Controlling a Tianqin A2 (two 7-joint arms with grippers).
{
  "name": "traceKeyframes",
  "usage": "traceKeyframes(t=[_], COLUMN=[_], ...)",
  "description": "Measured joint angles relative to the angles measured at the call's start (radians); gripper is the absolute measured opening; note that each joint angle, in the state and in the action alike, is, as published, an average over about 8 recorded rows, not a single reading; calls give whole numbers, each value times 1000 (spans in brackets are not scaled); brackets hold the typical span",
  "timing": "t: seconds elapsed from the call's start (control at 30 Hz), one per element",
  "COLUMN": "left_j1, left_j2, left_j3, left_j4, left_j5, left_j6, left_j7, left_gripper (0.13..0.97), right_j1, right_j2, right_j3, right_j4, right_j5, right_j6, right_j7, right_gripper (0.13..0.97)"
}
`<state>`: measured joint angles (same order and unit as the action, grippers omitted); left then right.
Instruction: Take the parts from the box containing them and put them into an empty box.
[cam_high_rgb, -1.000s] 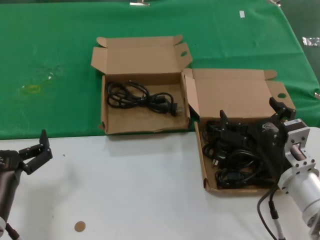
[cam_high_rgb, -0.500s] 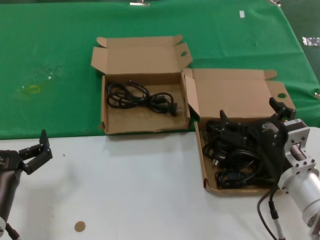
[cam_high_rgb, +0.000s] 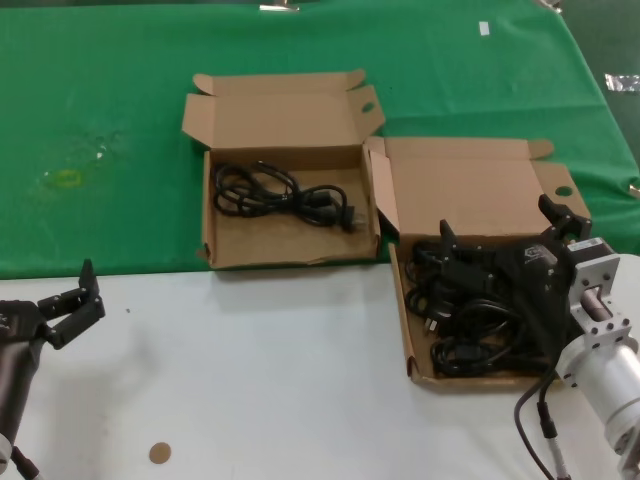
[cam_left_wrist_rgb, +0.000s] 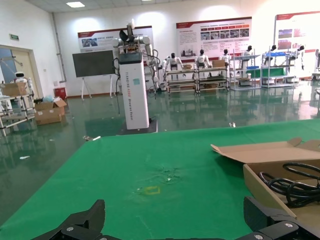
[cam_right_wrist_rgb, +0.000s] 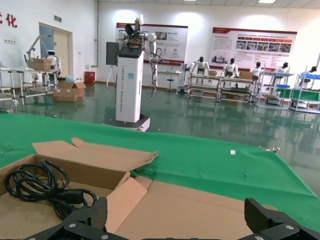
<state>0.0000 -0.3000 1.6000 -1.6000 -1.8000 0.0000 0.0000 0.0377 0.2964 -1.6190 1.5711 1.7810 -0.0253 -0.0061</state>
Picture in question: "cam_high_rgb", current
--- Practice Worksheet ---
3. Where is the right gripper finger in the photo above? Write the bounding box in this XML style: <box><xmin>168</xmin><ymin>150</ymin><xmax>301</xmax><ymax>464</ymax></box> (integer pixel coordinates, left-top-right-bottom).
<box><xmin>438</xmin><ymin>218</ymin><xmax>502</xmax><ymax>294</ymax></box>
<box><xmin>538</xmin><ymin>193</ymin><xmax>593</xmax><ymax>243</ymax></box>

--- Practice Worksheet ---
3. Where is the cardboard box with plain lid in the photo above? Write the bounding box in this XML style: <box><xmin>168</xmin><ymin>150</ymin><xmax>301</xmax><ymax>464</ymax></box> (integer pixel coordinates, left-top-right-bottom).
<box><xmin>180</xmin><ymin>69</ymin><xmax>387</xmax><ymax>270</ymax></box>

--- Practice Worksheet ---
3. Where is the right arm cable with connector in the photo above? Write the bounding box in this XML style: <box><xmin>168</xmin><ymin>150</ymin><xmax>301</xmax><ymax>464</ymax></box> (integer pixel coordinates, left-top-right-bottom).
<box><xmin>513</xmin><ymin>367</ymin><xmax>574</xmax><ymax>480</ymax></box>

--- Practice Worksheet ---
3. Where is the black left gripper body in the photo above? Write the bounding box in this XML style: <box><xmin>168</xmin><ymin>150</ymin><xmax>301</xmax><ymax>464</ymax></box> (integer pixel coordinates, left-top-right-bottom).
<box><xmin>0</xmin><ymin>298</ymin><xmax>52</xmax><ymax>437</ymax></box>

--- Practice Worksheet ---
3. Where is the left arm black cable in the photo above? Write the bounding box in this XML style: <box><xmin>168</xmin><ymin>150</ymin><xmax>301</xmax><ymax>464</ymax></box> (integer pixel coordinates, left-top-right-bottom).
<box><xmin>9</xmin><ymin>444</ymin><xmax>43</xmax><ymax>480</ymax></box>

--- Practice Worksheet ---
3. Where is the green table cloth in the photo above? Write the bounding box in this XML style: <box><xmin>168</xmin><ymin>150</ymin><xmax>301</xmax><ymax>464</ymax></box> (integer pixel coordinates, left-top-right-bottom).
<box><xmin>0</xmin><ymin>0</ymin><xmax>640</xmax><ymax>279</ymax></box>

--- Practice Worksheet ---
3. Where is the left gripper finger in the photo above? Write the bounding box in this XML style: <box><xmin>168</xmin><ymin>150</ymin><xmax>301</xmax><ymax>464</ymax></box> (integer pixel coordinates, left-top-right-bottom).
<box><xmin>37</xmin><ymin>258</ymin><xmax>108</xmax><ymax>351</ymax></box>

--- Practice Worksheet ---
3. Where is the crumpled silver foil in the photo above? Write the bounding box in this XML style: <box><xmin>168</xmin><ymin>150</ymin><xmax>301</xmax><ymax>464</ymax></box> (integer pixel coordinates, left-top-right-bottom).
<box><xmin>604</xmin><ymin>73</ymin><xmax>640</xmax><ymax>94</ymax></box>

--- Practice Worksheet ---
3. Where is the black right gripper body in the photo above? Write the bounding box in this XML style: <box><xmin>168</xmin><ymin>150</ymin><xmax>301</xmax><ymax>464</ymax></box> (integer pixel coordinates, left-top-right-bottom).
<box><xmin>492</xmin><ymin>227</ymin><xmax>577</xmax><ymax>362</ymax></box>

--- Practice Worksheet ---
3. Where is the yellow ring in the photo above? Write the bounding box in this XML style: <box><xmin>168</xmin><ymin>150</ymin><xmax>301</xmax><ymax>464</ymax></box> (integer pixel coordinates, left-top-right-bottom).
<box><xmin>53</xmin><ymin>169</ymin><xmax>84</xmax><ymax>189</ymax></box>

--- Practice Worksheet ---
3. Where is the cardboard box with wide lid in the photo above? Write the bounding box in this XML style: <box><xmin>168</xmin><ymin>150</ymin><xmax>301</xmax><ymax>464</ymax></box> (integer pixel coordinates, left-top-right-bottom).
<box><xmin>364</xmin><ymin>135</ymin><xmax>594</xmax><ymax>394</ymax></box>

